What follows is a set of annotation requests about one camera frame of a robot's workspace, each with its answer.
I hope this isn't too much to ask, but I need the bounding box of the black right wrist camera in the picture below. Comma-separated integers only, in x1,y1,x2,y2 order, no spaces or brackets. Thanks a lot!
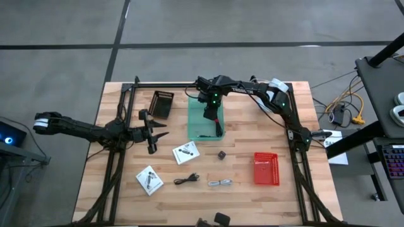
196,77,211,102

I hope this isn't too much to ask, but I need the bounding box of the white paper sheet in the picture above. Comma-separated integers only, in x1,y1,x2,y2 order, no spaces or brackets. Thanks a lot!
323,129,350,166

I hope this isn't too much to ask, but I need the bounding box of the green translucent plastic bin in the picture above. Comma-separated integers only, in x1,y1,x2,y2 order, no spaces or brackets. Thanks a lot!
187,93,226,142

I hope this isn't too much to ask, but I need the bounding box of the dark grey desk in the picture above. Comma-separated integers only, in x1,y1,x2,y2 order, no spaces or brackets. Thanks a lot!
355,55,404,139

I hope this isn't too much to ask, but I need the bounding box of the black device blue light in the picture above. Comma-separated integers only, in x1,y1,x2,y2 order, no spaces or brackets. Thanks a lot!
0,121,28,148

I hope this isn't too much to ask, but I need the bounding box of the black USB cable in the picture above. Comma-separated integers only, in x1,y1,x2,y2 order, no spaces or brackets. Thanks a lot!
173,172,201,186

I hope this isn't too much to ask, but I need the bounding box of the red mesh basket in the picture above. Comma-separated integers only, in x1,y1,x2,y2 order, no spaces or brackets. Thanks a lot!
253,152,281,187

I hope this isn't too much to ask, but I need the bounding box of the black aluminium rig frame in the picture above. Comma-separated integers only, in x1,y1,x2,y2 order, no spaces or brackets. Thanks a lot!
71,75,345,227

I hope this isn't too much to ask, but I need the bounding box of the black power adapter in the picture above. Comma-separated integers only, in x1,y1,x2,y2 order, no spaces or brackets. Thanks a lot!
333,103,347,126

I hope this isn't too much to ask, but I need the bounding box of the grey keyboard desk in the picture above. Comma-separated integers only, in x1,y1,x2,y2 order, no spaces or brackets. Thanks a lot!
372,137,404,215

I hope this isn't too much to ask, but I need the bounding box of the black mesh basket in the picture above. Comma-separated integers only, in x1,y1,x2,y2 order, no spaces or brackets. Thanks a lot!
148,90,175,120

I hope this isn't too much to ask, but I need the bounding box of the black boxy object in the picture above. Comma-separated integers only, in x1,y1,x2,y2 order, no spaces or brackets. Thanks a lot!
194,212,232,227

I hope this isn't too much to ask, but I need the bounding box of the black pole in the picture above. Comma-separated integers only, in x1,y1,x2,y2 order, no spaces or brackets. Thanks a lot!
367,33,404,69

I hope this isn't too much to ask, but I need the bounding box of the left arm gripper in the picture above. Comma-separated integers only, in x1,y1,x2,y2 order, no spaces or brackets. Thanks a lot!
131,109,170,155

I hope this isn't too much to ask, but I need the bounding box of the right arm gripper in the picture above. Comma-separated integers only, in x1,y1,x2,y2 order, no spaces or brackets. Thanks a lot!
203,88,222,122

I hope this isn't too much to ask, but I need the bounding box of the white printed instruction booklet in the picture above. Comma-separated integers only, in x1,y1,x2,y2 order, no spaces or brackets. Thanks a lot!
172,141,201,166
135,165,164,197

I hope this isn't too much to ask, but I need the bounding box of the backlit black keyboard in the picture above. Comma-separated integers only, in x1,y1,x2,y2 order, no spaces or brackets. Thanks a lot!
381,144,404,180

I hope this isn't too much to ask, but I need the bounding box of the grey side stand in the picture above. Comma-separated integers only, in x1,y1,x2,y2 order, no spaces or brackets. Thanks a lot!
0,143,51,227

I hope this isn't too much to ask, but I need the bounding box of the yellow power cable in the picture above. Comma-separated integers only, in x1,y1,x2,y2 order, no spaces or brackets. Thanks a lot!
324,91,366,125

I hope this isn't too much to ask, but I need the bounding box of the black desk support beam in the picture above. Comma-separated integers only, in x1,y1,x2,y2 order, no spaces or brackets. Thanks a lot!
324,120,384,160

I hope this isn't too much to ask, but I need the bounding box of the white cable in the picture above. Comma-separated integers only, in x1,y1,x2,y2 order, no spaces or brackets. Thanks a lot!
208,178,234,187

